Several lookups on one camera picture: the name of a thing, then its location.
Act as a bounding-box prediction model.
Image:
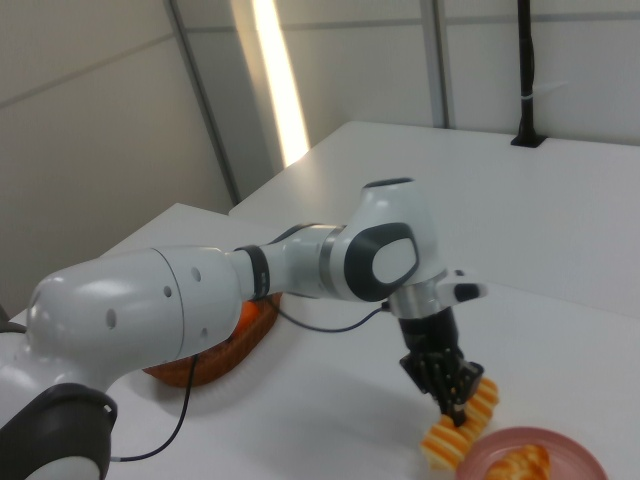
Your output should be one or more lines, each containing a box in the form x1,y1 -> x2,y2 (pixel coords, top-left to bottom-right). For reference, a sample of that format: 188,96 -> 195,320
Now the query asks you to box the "braided toy bread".
487,443 -> 552,480

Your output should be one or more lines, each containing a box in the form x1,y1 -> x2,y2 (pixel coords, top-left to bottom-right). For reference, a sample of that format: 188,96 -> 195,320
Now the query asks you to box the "black pole with base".
509,0 -> 546,149

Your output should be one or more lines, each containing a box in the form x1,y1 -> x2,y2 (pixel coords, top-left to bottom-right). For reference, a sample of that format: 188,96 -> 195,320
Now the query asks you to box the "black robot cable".
110,302 -> 394,462

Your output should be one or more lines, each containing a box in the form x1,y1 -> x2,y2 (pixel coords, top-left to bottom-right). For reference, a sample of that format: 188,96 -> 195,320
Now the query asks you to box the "brown woven basket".
142,292 -> 284,389

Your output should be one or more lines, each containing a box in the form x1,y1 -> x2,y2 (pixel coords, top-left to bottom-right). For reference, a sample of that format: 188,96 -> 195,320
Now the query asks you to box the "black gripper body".
398,304 -> 464,360

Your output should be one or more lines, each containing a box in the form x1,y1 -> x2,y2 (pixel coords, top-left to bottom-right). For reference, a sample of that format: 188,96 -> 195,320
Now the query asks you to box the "black cable strap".
233,243 -> 272,302

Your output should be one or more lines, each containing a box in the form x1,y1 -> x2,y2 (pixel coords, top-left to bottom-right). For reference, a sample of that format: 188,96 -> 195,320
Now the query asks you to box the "toy orange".
234,301 -> 262,334

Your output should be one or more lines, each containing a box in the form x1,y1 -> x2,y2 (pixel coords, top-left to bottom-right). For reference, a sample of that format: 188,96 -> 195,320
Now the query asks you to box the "pink plate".
455,425 -> 610,480

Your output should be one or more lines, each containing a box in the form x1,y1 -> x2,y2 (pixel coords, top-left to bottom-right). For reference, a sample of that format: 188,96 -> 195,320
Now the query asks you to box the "striped toy bread roll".
419,377 -> 501,472

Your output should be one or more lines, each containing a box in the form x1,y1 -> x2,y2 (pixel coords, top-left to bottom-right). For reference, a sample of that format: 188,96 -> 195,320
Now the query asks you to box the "white cable tie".
519,81 -> 570,105

